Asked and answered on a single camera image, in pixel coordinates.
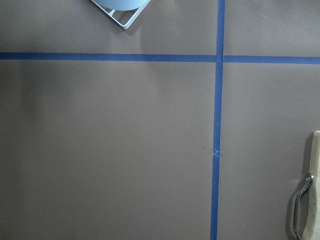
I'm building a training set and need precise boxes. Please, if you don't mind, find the light blue cup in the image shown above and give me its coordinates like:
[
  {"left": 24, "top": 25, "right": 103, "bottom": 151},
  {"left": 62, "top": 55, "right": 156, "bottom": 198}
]
[{"left": 95, "top": 0, "right": 147, "bottom": 11}]

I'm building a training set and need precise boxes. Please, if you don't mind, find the bamboo cutting board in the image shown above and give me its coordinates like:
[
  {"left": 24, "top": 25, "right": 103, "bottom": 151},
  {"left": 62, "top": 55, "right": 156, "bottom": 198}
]
[{"left": 302, "top": 131, "right": 320, "bottom": 240}]

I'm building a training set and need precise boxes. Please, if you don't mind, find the white wire cup rack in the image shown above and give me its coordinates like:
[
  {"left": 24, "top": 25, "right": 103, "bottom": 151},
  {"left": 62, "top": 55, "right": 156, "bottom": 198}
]
[{"left": 91, "top": 0, "right": 150, "bottom": 30}]

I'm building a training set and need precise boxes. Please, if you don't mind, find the metal cutting board handle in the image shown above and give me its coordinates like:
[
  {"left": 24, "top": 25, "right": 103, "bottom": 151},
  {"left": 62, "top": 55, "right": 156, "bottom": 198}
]
[{"left": 293, "top": 173, "right": 315, "bottom": 240}]

